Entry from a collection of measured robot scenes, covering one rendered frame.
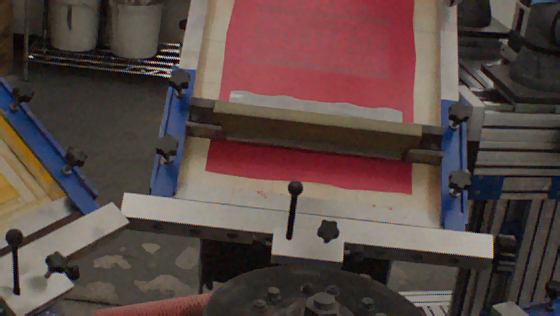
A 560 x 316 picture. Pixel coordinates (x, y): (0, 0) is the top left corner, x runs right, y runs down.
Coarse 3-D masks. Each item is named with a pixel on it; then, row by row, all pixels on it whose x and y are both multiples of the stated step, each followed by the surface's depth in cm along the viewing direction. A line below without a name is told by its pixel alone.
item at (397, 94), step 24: (336, 0) 226; (360, 0) 227; (384, 0) 227; (408, 0) 228; (408, 24) 224; (408, 48) 220; (408, 72) 216; (336, 96) 211; (360, 96) 212; (384, 96) 212; (408, 96) 213; (408, 120) 209; (312, 168) 201; (336, 168) 201; (360, 168) 202; (384, 168) 202; (408, 168) 202; (408, 192) 199
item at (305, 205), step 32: (192, 0) 218; (192, 32) 213; (448, 32) 219; (192, 64) 209; (448, 64) 214; (448, 96) 209; (192, 192) 192; (224, 192) 192; (256, 192) 193; (416, 224) 191
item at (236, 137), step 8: (232, 136) 199; (240, 136) 199; (248, 136) 199; (256, 136) 199; (264, 136) 199; (272, 144) 199; (280, 144) 199; (288, 144) 199; (296, 144) 199; (304, 144) 199; (312, 144) 199; (320, 144) 199; (328, 144) 199; (336, 152) 199; (344, 152) 199; (352, 152) 199; (360, 152) 199; (368, 152) 199; (376, 152) 199; (384, 152) 199; (392, 152) 199
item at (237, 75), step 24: (240, 0) 224; (240, 24) 220; (240, 48) 216; (240, 72) 213; (264, 72) 213; (288, 72) 214; (312, 72) 214; (312, 96) 211; (216, 144) 202; (240, 144) 203; (264, 144) 203; (216, 168) 199; (240, 168) 200; (264, 168) 200; (288, 168) 200
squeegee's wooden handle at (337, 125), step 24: (216, 120) 196; (240, 120) 195; (264, 120) 195; (288, 120) 194; (312, 120) 194; (336, 120) 195; (360, 120) 195; (384, 120) 196; (336, 144) 199; (360, 144) 199; (384, 144) 198; (408, 144) 197
